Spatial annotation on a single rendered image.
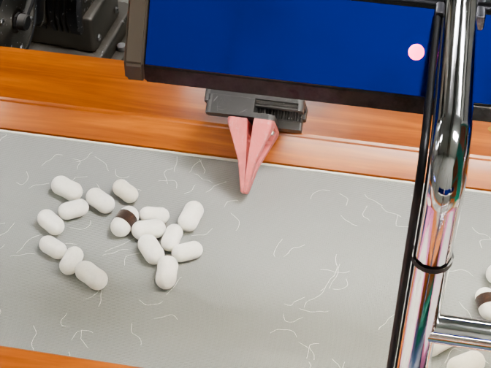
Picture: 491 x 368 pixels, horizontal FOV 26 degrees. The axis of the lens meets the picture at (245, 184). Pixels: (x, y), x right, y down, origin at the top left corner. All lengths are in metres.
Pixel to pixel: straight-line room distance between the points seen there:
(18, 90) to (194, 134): 0.21
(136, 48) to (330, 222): 0.39
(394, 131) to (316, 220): 0.14
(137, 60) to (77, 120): 0.43
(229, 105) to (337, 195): 0.15
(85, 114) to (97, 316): 0.27
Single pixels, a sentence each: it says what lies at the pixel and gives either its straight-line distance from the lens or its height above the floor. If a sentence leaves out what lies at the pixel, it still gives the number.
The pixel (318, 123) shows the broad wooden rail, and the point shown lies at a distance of 1.16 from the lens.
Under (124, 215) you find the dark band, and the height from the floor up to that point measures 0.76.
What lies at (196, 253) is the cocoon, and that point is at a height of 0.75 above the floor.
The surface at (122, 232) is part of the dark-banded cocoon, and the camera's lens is 1.07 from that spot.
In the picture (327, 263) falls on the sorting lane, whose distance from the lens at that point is 1.05.
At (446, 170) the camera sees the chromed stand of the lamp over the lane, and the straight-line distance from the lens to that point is 0.62.
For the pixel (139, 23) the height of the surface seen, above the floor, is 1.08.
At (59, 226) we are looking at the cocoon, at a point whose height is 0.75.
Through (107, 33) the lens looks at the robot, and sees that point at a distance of 1.71.
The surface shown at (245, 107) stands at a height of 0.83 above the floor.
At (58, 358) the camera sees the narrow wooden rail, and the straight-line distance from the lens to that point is 0.96.
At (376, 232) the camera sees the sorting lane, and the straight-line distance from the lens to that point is 1.09.
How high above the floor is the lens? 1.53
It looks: 44 degrees down
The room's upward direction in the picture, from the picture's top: straight up
